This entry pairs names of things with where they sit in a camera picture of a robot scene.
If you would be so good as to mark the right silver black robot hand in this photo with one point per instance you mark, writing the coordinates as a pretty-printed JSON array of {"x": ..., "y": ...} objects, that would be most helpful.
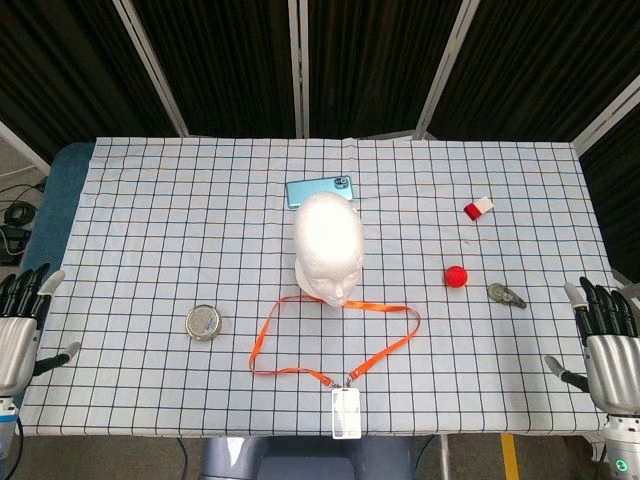
[{"x": 615, "y": 370}]

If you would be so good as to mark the grey robot torso base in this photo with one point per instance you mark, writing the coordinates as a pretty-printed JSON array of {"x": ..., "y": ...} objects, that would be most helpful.
[{"x": 300, "y": 460}]

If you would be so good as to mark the red knitted ball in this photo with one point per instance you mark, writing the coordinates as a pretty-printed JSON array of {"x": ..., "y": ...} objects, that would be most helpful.
[{"x": 457, "y": 277}]

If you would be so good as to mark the clear badge holder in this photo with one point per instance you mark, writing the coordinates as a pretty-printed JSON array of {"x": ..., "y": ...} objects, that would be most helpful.
[{"x": 346, "y": 412}]

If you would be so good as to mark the black power adapter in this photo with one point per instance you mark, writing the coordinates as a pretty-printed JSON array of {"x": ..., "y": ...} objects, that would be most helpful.
[{"x": 12, "y": 245}]

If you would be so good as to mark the white foam mannequin head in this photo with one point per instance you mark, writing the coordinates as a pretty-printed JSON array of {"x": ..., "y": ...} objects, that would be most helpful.
[{"x": 327, "y": 240}]

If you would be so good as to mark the white metal frame bar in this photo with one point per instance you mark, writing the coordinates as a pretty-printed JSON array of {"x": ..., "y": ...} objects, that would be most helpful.
[{"x": 22, "y": 145}]

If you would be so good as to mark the white table leg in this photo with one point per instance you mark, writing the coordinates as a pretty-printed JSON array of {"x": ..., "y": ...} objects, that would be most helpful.
[{"x": 444, "y": 457}]

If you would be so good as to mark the red and white block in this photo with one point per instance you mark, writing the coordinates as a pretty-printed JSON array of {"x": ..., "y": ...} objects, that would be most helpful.
[{"x": 477, "y": 207}]

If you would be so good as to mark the teal padded table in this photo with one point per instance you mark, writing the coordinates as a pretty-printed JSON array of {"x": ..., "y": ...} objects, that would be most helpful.
[{"x": 65, "y": 200}]

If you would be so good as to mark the round silver metal tin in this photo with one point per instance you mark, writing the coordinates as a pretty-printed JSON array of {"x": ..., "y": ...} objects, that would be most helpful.
[{"x": 204, "y": 322}]

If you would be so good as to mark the black folding screen panel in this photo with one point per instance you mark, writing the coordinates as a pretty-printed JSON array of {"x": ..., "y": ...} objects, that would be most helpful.
[
  {"x": 375, "y": 60},
  {"x": 60, "y": 65},
  {"x": 540, "y": 60},
  {"x": 225, "y": 60},
  {"x": 617, "y": 190}
]

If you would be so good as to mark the white black checkered tablecloth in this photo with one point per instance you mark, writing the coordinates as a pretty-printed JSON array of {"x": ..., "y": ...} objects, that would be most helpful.
[{"x": 150, "y": 250}]

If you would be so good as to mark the light blue smartphone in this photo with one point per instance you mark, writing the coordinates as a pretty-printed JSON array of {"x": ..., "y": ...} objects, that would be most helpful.
[{"x": 312, "y": 189}]

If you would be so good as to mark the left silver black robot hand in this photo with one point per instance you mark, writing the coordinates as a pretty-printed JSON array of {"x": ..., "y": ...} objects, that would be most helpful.
[{"x": 17, "y": 350}]

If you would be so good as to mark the yellow floor tape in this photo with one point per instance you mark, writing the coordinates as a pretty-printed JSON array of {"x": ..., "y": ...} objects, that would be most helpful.
[{"x": 510, "y": 457}]

